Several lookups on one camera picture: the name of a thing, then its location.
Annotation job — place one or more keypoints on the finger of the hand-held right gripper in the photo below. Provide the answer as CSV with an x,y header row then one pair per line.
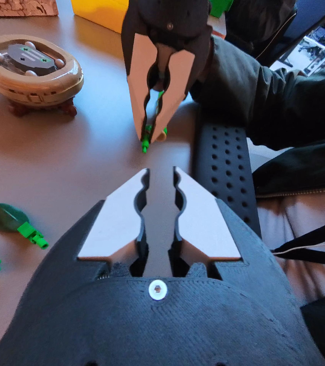
x,y
138,80
176,85

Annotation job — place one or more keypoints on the person's right forearm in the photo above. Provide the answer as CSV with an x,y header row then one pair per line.
x,y
265,94

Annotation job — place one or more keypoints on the black perforated surface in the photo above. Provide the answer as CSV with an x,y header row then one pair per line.
x,y
225,171

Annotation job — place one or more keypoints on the green toy bamboo stalk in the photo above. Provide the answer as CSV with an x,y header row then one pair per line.
x,y
162,134

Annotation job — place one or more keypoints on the tan toy pot base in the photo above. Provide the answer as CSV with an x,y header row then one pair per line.
x,y
31,80

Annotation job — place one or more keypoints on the green toy branch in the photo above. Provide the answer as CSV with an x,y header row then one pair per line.
x,y
145,143

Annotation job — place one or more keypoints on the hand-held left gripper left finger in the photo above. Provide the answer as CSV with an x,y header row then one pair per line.
x,y
114,226

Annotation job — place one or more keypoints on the black toy set box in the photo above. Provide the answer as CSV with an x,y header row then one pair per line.
x,y
16,7

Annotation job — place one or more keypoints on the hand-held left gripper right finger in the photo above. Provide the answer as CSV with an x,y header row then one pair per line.
x,y
208,226

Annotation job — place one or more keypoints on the yellow plastic bin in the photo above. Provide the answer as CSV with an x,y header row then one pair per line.
x,y
102,13

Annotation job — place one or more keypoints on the person's pale shirt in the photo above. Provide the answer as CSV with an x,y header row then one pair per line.
x,y
294,217

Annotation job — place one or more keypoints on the green plastic bin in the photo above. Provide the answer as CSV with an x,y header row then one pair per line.
x,y
221,7

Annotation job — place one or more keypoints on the person's dark jacket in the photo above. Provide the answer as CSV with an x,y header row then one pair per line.
x,y
294,171

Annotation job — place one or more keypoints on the grey desk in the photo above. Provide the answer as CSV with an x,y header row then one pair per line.
x,y
79,148

